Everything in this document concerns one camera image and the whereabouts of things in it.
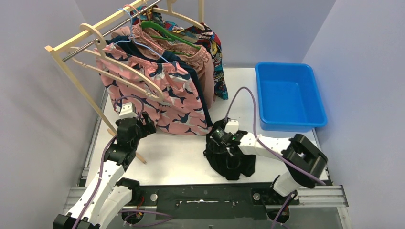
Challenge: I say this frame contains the pink wire hanger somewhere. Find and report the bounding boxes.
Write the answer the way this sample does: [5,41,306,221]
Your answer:
[124,4,164,55]

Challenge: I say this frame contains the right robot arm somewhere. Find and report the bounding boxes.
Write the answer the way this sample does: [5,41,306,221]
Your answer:
[204,127,328,204]

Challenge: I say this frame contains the light blue wire hanger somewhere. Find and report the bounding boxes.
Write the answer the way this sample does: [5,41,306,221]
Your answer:
[116,8,170,63]

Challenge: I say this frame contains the beige wooden hanger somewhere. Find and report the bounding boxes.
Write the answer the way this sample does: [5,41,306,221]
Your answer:
[69,22,166,103]

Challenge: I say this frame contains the metal hanging rod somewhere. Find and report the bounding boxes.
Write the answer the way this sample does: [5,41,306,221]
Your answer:
[54,0,161,62]

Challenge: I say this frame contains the pink shark print shorts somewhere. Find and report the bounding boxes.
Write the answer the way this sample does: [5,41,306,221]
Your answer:
[96,42,213,136]

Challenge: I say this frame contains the colourful comic print shorts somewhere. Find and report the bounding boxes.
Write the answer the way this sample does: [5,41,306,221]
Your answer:
[140,9,228,100]

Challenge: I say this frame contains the navy blue shorts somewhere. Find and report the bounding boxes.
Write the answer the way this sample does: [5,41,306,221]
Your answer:
[105,35,214,128]

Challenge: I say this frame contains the green plastic hanger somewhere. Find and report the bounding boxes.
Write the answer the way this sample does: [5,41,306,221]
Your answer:
[140,21,201,50]

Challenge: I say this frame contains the beige hanger at back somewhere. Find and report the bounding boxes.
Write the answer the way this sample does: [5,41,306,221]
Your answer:
[152,0,205,30]

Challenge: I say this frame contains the dusty pink shorts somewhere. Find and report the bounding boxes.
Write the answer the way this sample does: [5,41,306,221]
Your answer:
[107,26,214,109]

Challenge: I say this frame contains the blue plastic bin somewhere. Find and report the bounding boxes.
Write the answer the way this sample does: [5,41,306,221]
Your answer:
[255,62,328,132]

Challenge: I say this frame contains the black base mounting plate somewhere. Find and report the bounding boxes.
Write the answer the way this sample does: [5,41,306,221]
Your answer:
[124,182,286,220]

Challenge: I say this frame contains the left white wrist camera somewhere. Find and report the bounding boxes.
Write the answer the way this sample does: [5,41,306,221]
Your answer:
[118,102,137,119]

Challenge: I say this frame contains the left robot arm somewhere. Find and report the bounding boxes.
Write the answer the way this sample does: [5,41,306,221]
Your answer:
[53,112,156,229]

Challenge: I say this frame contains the aluminium table frame rail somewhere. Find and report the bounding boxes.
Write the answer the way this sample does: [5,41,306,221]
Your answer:
[63,88,108,216]

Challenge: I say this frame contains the black mesh shorts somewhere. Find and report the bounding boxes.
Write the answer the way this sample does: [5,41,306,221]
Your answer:
[203,136,256,181]

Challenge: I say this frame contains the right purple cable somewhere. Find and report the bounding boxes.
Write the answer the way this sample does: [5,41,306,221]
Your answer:
[224,86,327,229]

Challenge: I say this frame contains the wooden clothes rack frame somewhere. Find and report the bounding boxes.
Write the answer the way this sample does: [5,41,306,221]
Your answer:
[44,0,206,164]

